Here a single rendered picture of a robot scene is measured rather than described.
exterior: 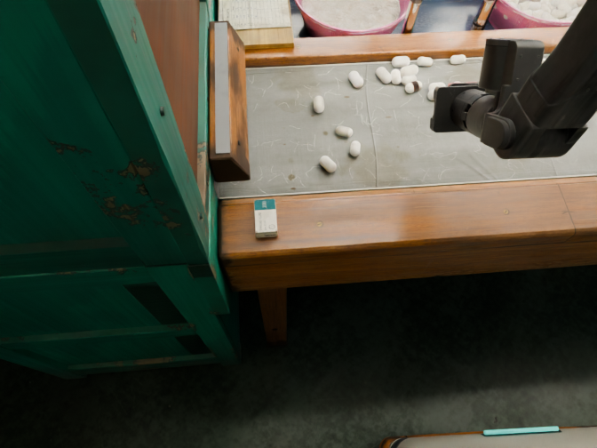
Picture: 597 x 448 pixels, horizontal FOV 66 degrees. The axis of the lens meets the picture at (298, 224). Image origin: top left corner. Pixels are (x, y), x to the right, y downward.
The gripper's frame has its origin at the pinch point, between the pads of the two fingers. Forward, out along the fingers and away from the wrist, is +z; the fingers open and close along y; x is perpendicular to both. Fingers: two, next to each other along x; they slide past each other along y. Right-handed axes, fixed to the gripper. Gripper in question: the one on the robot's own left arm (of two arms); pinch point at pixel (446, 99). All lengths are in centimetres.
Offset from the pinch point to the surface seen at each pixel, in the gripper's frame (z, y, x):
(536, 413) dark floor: 19, -45, 95
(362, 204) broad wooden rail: -4.3, 14.3, 15.9
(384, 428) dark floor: 19, 0, 96
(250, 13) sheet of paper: 29.6, 31.3, -13.7
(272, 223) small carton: -8.3, 29.5, 16.8
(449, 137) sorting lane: 8.3, -4.9, 8.5
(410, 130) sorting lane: 10.0, 2.2, 7.2
